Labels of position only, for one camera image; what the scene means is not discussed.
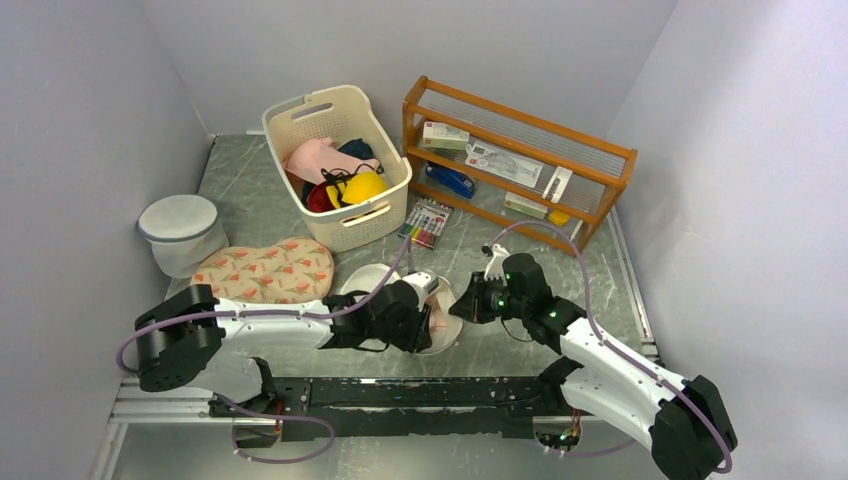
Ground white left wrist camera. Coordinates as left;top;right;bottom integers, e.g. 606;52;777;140
401;270;440;309

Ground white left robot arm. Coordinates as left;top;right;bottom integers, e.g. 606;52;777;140
130;273;439;416

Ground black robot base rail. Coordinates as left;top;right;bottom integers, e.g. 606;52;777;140
208;376;575;442

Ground clear blister pack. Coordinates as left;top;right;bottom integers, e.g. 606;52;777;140
464;139;544;188

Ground blue stapler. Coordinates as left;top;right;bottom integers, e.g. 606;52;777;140
425;162;477;199

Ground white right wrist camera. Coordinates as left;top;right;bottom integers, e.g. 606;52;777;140
482;243;510;281

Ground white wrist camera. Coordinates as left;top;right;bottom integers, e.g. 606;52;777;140
401;270;440;309
482;243;510;281

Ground dark blue garment in basket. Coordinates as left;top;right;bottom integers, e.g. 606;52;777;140
337;138;375;161

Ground white pen on shelf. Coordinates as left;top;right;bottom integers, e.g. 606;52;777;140
570;220;584;241

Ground green white box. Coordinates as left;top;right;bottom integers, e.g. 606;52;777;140
421;121;470;150
503;192;548;219

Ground cream plastic laundry basket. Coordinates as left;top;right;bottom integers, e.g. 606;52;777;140
262;85;413;252

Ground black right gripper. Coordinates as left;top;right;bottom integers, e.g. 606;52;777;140
449;271;529;324

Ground green white box lower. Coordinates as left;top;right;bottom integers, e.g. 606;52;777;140
503;192;548;219

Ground orange wooden shelf rack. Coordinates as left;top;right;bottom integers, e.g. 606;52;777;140
402;76;638;253

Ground pink cloth in basket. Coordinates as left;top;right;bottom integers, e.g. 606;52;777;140
283;137;381;185

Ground yellow bra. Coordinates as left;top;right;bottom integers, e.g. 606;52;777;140
321;163;389;209

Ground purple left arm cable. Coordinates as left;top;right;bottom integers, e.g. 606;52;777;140
116;235;415;465

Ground yellow small block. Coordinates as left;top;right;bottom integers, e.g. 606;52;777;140
547;210;571;227

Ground pack of coloured markers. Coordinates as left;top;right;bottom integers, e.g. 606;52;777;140
398;198;454;250

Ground floral pink bra bag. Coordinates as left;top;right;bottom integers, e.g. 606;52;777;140
190;237;335;304

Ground red garment in basket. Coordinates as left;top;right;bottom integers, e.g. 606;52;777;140
305;182;336;213

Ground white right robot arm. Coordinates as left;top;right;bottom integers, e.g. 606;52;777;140
450;253;738;479

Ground pink bra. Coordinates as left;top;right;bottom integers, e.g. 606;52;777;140
428;297;453;334

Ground white mesh laundry bag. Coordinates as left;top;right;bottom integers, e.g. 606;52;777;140
339;263;463;355

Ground green white box upper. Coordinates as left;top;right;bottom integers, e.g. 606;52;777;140
421;121;470;150

